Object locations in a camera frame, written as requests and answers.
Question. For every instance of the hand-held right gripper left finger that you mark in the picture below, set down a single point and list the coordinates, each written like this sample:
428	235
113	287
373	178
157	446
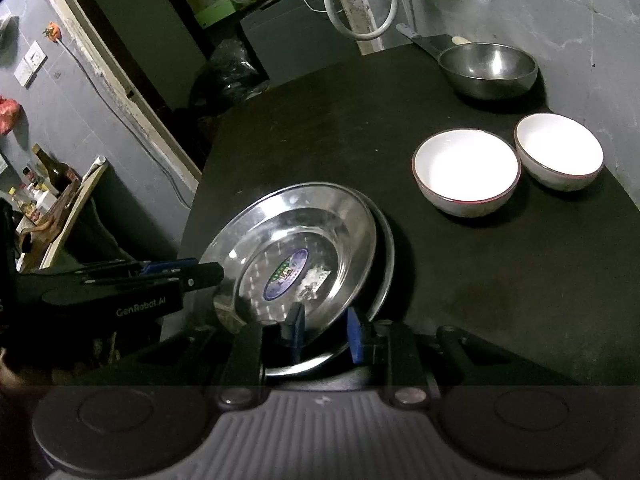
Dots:
296	332

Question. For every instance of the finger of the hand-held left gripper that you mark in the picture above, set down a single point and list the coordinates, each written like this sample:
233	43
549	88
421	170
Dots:
170	266
207	275

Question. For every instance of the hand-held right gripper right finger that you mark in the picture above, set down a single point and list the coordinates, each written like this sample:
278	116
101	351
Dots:
355	337

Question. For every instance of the plain steel plate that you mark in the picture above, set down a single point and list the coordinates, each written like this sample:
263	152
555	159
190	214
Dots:
387	260

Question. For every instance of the steel plate with oval sticker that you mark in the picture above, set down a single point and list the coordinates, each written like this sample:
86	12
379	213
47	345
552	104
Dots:
300	240

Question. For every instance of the white bowl red rim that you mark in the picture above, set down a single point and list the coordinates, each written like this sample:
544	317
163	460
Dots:
557	150
465	170

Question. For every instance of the steel bowl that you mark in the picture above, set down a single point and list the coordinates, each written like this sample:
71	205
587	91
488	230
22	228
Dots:
487	67

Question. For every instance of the wooden cutting board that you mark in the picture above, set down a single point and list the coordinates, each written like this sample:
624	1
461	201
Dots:
75	210

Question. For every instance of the small yellow-capped bottle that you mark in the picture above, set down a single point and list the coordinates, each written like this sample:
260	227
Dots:
15	201

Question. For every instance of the dark glass bottle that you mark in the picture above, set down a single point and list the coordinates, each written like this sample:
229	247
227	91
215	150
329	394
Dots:
52	172

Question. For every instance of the black plastic bag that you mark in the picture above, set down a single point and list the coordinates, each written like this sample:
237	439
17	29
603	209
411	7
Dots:
230	70

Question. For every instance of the red plastic bag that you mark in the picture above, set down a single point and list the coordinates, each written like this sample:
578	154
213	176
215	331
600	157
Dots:
7	112

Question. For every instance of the dark cabinet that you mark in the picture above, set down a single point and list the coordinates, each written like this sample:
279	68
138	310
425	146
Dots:
295	45

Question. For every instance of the green box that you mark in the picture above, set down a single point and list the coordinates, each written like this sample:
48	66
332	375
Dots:
215	12

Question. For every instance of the orange plug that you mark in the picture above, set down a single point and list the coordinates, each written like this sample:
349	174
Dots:
52	32

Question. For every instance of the dirty white pipe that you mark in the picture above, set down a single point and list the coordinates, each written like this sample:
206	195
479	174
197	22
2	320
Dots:
356	10

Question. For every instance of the cleaver knife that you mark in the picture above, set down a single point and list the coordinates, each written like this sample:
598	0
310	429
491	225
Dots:
430	42

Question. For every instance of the cream scrap on cleaver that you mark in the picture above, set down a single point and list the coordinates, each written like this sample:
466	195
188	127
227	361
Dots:
459	40

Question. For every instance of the wooden door frame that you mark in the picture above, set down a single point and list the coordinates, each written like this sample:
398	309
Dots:
150	125

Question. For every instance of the white wall switch plate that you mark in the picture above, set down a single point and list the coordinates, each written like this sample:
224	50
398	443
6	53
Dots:
35	57
23	74

